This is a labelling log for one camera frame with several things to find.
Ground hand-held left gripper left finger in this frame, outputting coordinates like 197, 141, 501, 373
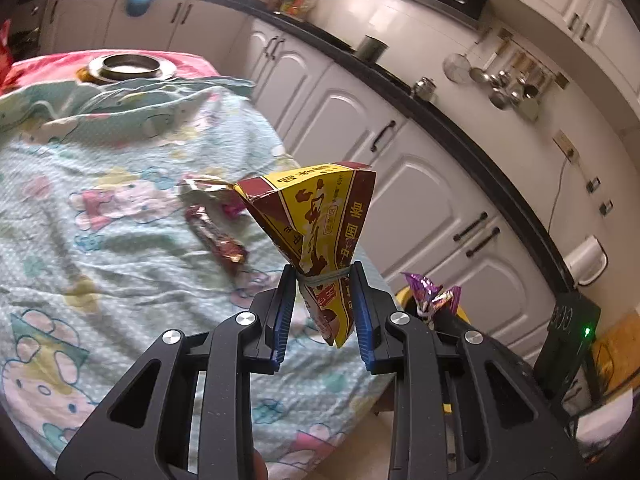
55, 262, 298, 480

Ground hanging metal utensils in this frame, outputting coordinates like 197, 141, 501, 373
470, 30, 571, 123

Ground light blue cartoon printed blanket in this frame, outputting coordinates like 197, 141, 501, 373
0, 77, 401, 471

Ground pink blanket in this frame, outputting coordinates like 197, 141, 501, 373
7, 50, 221, 98

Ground metal bowl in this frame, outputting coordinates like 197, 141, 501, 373
77, 54, 177, 85

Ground black kitchen countertop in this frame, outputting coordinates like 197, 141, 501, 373
50, 0, 576, 291

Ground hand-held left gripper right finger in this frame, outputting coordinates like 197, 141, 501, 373
349, 260, 586, 480

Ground lidded metal jug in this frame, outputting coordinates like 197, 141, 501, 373
411, 76, 437, 102

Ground red silver foil wrapper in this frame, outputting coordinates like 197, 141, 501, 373
179, 174, 243, 220

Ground white wall cabinets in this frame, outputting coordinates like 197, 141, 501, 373
485, 0, 640, 93

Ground wooden board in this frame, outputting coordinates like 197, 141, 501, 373
595, 305, 640, 396

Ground yellow rimmed black bin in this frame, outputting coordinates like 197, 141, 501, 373
394, 285, 472, 328

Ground yellow maroon snack packet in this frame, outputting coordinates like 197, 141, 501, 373
232, 160, 377, 350

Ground row of white cabinet doors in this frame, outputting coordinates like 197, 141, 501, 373
37, 0, 576, 361

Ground dark red snack wrapper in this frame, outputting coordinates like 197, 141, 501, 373
184, 204, 249, 277

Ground purple candy wrapper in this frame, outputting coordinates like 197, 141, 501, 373
400, 271, 463, 331

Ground metal mesh strainer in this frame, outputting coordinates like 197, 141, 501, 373
442, 52, 473, 83

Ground metal cup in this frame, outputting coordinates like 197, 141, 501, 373
354, 35, 390, 62

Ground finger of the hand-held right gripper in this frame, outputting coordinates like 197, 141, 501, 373
431, 307, 471, 336

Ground wall socket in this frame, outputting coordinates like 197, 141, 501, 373
554, 130, 581, 161

